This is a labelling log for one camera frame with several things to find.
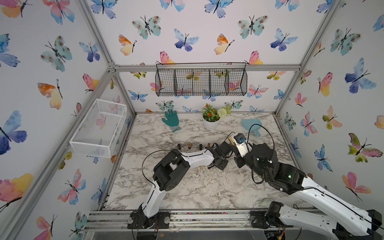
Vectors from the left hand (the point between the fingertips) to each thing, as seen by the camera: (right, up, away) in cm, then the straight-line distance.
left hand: (224, 162), depth 93 cm
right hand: (+1, +14, -26) cm, 30 cm away
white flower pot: (-7, +22, +14) cm, 27 cm away
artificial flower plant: (-8, +30, +3) cm, 31 cm away
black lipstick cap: (-28, +9, +6) cm, 30 cm away
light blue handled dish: (+22, +24, +22) cm, 40 cm away
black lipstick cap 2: (-14, +9, +6) cm, 18 cm away
